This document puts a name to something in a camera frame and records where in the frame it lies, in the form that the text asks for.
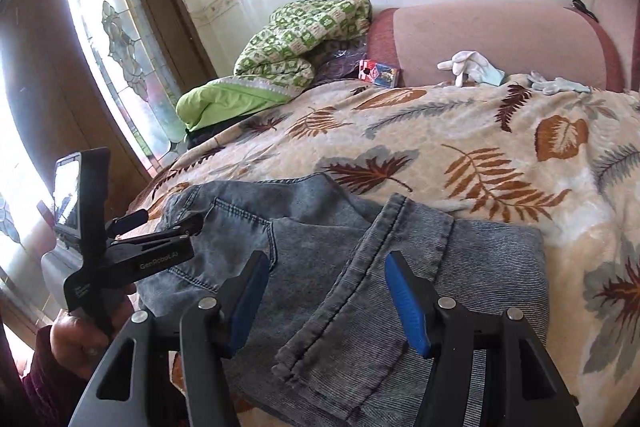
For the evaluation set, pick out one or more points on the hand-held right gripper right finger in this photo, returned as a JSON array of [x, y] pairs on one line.
[[407, 302]]

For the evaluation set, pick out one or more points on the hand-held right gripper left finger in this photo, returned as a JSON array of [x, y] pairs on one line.
[[250, 302]]

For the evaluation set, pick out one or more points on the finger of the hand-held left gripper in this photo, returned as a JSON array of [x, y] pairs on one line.
[[180, 229], [127, 223]]

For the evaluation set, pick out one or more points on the grey denim pants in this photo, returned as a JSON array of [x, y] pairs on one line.
[[320, 257]]

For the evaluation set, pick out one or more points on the person's left forearm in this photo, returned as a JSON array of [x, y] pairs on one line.
[[45, 382]]

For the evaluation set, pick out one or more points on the person's left hand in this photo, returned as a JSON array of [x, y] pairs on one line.
[[75, 337]]

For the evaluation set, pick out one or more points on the black cloth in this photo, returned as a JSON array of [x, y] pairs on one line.
[[210, 134]]

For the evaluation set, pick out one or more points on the leaf-print beige blanket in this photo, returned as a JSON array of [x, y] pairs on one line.
[[475, 147]]

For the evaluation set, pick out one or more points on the stained glass window pane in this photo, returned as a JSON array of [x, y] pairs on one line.
[[120, 37]]

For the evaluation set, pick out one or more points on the brown wooden door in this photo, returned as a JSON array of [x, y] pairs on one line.
[[40, 32]]

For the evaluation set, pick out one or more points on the red and blue box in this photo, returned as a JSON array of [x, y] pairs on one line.
[[380, 74]]

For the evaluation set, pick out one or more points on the green patterned quilt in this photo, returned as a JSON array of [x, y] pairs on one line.
[[300, 32]]

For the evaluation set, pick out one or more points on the clear plastic bag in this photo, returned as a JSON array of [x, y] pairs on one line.
[[340, 62]]

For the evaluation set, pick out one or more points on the white glove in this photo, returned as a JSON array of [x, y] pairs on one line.
[[472, 67], [557, 84]]

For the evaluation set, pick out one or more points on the black hair clip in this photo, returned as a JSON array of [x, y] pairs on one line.
[[585, 9]]

